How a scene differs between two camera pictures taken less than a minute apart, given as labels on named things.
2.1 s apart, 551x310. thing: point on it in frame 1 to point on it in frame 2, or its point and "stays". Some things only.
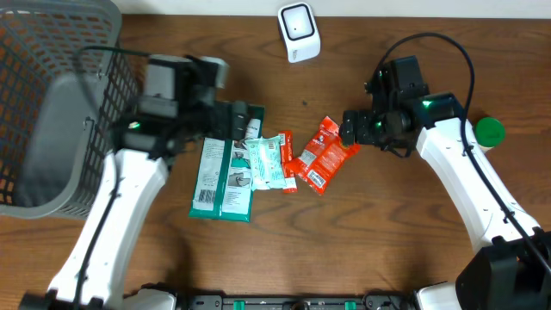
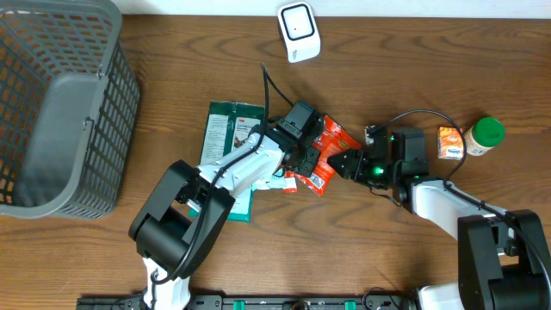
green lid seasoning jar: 489,133 stays
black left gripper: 238,126 to 312,165
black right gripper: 360,130 to 355,165
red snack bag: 323,158 stays
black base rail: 297,302 stays
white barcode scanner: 298,25 stays
